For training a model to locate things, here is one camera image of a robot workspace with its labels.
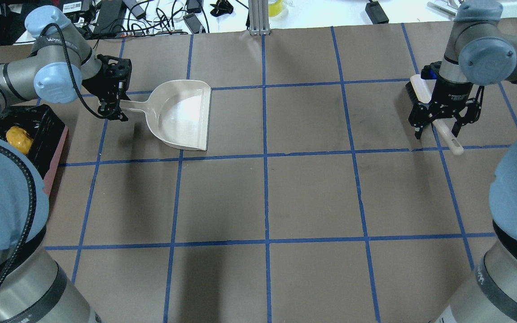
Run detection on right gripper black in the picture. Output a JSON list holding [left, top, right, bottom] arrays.
[[414, 63, 484, 140]]

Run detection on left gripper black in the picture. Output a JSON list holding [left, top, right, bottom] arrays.
[[82, 55, 132, 122]]

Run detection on beige hand brush black bristles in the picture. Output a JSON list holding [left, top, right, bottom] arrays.
[[405, 74, 465, 156]]

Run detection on beige plastic dustpan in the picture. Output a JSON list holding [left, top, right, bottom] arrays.
[[119, 79, 213, 151]]

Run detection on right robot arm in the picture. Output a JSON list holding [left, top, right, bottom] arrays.
[[406, 0, 517, 323]]

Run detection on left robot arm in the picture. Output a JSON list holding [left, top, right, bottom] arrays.
[[0, 5, 131, 323]]

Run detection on bin with black bag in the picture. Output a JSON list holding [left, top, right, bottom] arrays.
[[0, 105, 68, 196]]

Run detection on yellow potato toy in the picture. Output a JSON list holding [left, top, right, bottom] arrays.
[[5, 126, 34, 155]]

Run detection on yellow tape roll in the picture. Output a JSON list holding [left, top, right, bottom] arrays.
[[267, 0, 285, 17]]

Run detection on aluminium frame post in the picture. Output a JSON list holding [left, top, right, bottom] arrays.
[[248, 0, 271, 35]]

